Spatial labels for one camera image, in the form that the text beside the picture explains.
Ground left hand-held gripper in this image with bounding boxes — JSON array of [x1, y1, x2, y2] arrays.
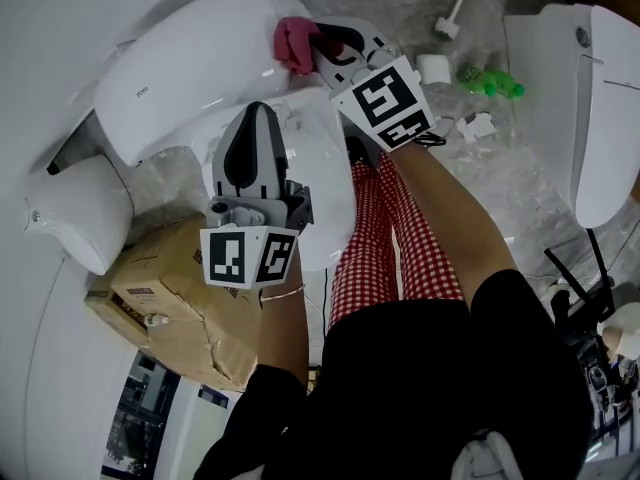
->
[[199, 101, 314, 289]]

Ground person's left forearm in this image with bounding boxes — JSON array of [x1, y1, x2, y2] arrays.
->
[[257, 252, 309, 387]]

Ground white toilet brush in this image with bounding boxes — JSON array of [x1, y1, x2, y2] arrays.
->
[[433, 0, 476, 42]]

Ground person's red checked trousers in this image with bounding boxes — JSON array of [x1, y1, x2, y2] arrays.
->
[[327, 150, 466, 329]]

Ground grey chair with black legs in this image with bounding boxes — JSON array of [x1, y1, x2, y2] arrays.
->
[[544, 227, 616, 319]]

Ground person's black top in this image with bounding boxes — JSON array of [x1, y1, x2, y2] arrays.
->
[[194, 267, 594, 480]]

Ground cluttered equipment shelf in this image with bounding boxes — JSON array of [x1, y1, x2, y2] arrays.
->
[[579, 347, 640, 449]]

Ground thin bracelet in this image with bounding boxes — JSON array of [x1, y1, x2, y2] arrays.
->
[[259, 283, 306, 300]]

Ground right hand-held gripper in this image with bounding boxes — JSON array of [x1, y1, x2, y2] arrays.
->
[[310, 15, 437, 152]]

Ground cardboard box with black band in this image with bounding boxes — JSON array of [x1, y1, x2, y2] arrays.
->
[[84, 287, 151, 349]]

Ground green bottle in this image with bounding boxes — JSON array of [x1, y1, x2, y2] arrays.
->
[[457, 65, 496, 94], [482, 70, 526, 100]]

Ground pink cloth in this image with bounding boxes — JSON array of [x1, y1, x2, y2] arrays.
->
[[273, 15, 321, 77]]

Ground black framed glass cabinet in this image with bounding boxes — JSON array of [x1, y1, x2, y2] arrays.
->
[[102, 352, 181, 479]]

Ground person's black shoe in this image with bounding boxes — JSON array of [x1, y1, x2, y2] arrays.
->
[[344, 136, 372, 168]]

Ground labelled cardboard box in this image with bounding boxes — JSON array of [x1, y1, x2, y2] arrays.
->
[[110, 215, 264, 394]]

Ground white tankless smart toilet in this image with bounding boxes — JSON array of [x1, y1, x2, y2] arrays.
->
[[504, 2, 640, 229]]

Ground loose white paper roll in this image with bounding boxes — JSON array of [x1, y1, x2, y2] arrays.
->
[[415, 53, 451, 85]]

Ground person's right forearm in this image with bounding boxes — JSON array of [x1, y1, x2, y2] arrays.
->
[[387, 140, 516, 314]]

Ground crumpled white tissue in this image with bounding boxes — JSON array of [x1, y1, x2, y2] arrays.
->
[[454, 112, 499, 143]]

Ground white egg-shaped toilet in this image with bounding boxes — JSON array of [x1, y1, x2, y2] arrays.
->
[[24, 155, 136, 277]]

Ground white tank toilet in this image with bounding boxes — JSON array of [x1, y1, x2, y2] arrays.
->
[[92, 0, 359, 274]]

